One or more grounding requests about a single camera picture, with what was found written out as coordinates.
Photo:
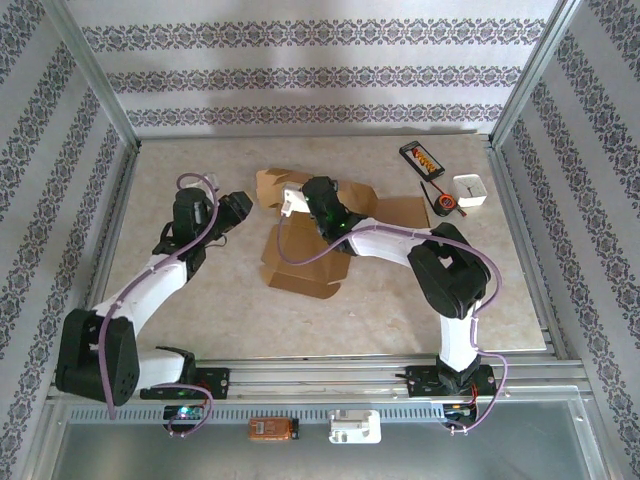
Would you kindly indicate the white plastic bracket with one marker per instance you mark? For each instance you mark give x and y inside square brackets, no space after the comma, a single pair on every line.
[370,430]

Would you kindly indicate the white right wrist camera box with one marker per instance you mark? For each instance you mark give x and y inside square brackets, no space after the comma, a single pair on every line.
[295,200]

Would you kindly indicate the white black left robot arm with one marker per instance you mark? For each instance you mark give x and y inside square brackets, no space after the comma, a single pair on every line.
[150,285]

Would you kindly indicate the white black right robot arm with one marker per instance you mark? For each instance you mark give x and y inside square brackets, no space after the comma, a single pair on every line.
[390,245]

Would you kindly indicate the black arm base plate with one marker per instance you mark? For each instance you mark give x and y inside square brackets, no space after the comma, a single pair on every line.
[420,382]
[220,382]

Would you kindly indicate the aluminium mounting rail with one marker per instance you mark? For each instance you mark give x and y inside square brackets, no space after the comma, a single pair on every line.
[310,381]

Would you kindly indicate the small controller circuit board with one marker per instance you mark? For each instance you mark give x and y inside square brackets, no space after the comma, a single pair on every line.
[457,410]
[182,412]

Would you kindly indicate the white square clock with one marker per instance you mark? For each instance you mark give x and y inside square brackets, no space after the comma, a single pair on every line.
[470,192]

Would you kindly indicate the orange black tape measure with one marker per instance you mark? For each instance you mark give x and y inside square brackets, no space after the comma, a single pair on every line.
[446,202]

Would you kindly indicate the aluminium side rail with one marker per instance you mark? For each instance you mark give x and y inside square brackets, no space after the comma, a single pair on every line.
[518,225]
[121,190]

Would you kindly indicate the aluminium frame post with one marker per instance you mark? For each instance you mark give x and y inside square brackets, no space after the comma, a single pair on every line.
[535,75]
[96,75]

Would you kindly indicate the orange electronic module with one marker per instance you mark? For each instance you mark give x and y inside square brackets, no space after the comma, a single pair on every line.
[270,430]

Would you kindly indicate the grey metal sheet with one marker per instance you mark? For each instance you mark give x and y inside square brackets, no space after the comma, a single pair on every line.
[450,455]

